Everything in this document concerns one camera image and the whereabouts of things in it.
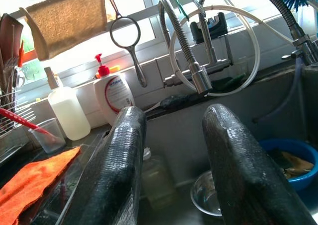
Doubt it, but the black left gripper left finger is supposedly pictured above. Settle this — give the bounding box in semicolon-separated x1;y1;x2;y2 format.
63;105;148;225

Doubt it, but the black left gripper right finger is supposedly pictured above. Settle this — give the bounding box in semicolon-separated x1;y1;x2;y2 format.
202;103;318;225

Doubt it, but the clear plastic bottle white cap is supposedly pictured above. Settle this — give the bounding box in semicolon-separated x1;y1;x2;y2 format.
141;147;180;211

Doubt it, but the small stainless steel bowl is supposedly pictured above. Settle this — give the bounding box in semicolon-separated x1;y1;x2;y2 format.
190;169;224;218

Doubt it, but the brown sponge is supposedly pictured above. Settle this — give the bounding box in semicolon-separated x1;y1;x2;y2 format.
269;148;315;180

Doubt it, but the blue plastic bowl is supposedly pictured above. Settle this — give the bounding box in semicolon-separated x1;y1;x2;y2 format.
257;138;318;192

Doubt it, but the clear plastic measuring cup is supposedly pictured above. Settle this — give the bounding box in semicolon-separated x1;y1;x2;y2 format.
27;117;68;154

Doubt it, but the translucent bottle with white liquid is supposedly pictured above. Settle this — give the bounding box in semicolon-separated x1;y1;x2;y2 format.
44;66;91;142

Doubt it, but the white soap dispenser red pump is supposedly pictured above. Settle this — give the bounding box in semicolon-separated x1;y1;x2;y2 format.
93;53;136;125

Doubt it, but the stainless steel sink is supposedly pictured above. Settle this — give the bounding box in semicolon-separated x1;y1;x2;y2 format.
139;65;318;225

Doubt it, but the orange cleaning cloth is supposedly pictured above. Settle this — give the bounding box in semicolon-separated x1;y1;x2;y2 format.
0;146;82;225

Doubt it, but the thin clear tube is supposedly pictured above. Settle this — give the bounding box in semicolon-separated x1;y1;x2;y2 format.
252;58;305;124

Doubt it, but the dark green scouring pad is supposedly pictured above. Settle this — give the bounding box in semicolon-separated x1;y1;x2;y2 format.
213;73;247;92

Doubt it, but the steel spring pull-down faucet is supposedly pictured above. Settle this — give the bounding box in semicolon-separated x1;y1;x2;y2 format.
158;0;214;95

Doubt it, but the brown hanging towel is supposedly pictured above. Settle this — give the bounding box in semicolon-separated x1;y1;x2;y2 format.
19;0;109;61

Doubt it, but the black holder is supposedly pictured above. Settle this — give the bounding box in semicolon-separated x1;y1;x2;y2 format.
189;12;229;44

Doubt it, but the dark brown board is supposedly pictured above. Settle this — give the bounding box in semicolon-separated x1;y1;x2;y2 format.
0;13;24;107

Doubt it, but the black brush with white handle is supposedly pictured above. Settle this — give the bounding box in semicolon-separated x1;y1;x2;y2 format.
143;93;197;113

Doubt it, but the red handled utensil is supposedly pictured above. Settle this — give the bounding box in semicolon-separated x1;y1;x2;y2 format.
0;107;58;143

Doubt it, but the metal ring strainer with handle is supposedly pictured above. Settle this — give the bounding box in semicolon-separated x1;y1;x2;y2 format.
109;16;148;88

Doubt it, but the wire dish rack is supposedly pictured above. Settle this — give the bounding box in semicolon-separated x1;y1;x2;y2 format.
0;85;38;162

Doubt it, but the white looped water hose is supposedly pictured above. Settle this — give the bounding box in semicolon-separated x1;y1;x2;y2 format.
169;4;294;97

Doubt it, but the steel faucet with braided hose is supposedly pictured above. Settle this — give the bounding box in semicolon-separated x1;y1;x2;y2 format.
198;0;318;67

